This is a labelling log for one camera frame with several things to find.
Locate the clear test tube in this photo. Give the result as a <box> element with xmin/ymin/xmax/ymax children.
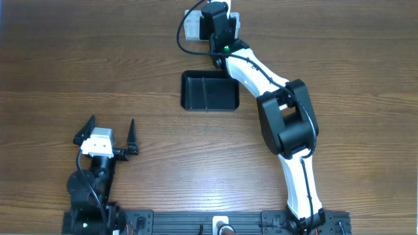
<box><xmin>201</xmin><ymin>77</ymin><xmax>209</xmax><ymax>110</ymax></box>
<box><xmin>187</xmin><ymin>76</ymin><xmax>193</xmax><ymax>109</ymax></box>

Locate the black tray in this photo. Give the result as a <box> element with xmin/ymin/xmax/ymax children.
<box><xmin>180</xmin><ymin>69</ymin><xmax>241</xmax><ymax>113</ymax></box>

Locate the mounting rail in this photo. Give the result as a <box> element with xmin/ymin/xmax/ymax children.
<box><xmin>61</xmin><ymin>209</ymin><xmax>353</xmax><ymax>235</ymax></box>

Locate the white test tube rack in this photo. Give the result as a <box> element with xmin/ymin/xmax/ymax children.
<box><xmin>184</xmin><ymin>8</ymin><xmax>242</xmax><ymax>42</ymax></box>

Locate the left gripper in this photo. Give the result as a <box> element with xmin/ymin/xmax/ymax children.
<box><xmin>72</xmin><ymin>114</ymin><xmax>140</xmax><ymax>162</ymax></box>

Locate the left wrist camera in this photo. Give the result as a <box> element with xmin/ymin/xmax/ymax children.
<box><xmin>80</xmin><ymin>127</ymin><xmax>115</xmax><ymax>159</ymax></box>

